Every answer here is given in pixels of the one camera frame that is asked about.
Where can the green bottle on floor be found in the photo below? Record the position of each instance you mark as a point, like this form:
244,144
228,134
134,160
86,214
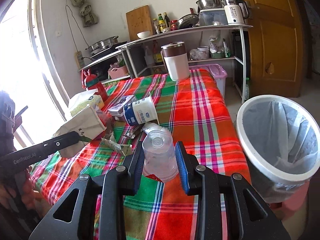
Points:
246,97

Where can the dark soy sauce bottle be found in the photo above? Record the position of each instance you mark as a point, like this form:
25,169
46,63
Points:
167,20

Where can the steel mixing bowl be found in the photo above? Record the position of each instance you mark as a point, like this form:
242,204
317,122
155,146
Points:
209,4

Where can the pink lidded storage box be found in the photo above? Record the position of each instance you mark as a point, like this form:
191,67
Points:
218,74

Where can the clear plastic bottle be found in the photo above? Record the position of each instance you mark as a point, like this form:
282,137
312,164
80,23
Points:
159,151

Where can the pink plastic stool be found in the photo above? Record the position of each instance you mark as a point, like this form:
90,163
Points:
289,207

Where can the white blue paper cup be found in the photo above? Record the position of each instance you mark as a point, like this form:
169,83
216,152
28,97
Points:
140,112

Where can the grey trash bag liner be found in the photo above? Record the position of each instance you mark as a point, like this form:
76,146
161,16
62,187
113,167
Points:
280,138

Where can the brown paper bag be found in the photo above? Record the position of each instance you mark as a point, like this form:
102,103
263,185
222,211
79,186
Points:
87,124

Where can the frying pan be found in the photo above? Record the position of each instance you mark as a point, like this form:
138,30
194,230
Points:
188,21

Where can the wooden door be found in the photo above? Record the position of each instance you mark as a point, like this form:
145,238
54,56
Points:
276,43

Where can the steel steamer pot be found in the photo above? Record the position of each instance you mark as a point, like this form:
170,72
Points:
103,44

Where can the green cap sauce bottle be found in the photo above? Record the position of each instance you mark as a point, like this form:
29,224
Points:
161,23

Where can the black induction cooker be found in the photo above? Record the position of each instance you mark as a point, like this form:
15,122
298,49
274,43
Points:
107,51

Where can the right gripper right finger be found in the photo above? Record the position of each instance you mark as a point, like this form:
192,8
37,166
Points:
248,216

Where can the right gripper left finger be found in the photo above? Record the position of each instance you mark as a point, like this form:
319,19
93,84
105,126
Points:
73,215

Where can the white electric kettle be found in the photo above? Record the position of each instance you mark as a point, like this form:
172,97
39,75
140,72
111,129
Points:
236,11

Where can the torn paper scrap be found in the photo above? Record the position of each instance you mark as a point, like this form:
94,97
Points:
123,149

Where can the wooden cutting board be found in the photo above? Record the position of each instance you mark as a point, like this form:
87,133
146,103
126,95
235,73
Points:
139,20

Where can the white trash bin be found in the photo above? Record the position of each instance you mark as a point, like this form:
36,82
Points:
272,188

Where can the white bowl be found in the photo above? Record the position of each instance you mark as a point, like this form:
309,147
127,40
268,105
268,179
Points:
143,34

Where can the red kids water bottle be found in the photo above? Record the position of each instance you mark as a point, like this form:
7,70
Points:
90,81

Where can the pink basket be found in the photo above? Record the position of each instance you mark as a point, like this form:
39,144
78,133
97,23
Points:
115,71

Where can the purple milk carton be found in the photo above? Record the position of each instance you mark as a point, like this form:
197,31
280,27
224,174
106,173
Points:
118,109

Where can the clear storage box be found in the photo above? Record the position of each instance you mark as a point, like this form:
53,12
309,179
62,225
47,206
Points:
214,17

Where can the yellow tissue pack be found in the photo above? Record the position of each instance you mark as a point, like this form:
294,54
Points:
80,101

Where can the hanging olive cloth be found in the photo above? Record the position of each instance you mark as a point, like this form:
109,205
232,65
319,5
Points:
89,18

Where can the white brown jug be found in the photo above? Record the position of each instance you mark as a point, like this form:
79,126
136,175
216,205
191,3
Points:
175,60

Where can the white power strip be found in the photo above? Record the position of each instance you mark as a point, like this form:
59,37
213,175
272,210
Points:
79,59

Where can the red lid jar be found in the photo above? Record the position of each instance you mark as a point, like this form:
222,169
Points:
173,25

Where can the yellow label vinegar bottle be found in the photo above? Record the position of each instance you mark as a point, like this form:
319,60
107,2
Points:
157,53

